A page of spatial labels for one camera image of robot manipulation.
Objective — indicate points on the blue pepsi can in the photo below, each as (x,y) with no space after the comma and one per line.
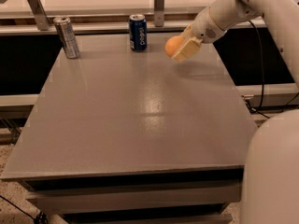
(138,32)

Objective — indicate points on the left metal bracket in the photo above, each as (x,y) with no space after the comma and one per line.
(39,13)

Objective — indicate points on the middle metal bracket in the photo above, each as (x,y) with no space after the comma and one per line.
(159,13)

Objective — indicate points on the orange fruit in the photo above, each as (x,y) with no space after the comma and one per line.
(173,44)

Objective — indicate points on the grey cabinet drawer front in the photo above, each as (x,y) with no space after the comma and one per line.
(73,201)

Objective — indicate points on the silver energy drink can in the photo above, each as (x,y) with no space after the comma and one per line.
(65,31)

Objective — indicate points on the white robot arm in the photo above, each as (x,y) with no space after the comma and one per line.
(270,190)

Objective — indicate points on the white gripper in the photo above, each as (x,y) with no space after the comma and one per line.
(205,28)

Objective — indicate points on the metal bracket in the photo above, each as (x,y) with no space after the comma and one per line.
(39,13)
(159,13)

